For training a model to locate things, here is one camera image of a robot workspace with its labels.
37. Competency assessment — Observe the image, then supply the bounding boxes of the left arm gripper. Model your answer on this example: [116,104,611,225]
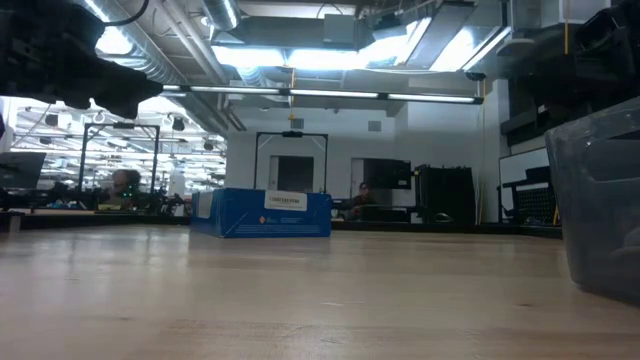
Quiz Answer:
[0,0,164,120]

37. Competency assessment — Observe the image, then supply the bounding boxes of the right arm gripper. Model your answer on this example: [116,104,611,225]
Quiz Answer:
[542,2,640,114]

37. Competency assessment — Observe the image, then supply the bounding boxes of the person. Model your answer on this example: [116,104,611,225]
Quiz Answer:
[344,181,379,221]
[107,168,146,204]

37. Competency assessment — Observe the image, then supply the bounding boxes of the whiteboard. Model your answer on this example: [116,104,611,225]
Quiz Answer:
[498,148,550,186]

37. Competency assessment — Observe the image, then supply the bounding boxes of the grey translucent plastic bin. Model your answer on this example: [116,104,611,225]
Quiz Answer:
[543,96,640,306]

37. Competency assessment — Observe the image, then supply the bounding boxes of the black computer monitor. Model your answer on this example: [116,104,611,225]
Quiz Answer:
[0,151,47,190]

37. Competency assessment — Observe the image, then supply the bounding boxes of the black pegboard desk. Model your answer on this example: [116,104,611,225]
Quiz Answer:
[497,167,556,229]

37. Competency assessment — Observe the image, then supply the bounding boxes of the blue game controller box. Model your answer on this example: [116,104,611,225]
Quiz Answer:
[189,187,333,239]

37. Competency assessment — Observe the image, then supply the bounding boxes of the black cabinet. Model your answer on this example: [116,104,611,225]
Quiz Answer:
[413,164,477,225]

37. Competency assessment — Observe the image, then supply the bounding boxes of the long LED light bar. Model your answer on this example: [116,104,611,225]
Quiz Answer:
[160,83,485,105]

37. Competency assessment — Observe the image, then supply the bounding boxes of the black background rig frame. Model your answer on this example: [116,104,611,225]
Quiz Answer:
[253,130,330,194]
[78,122,161,196]

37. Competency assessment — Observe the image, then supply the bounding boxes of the black metal table frame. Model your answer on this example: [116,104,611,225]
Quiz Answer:
[0,209,564,239]

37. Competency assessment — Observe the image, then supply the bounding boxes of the black wall screen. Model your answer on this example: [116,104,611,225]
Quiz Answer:
[363,158,413,191]

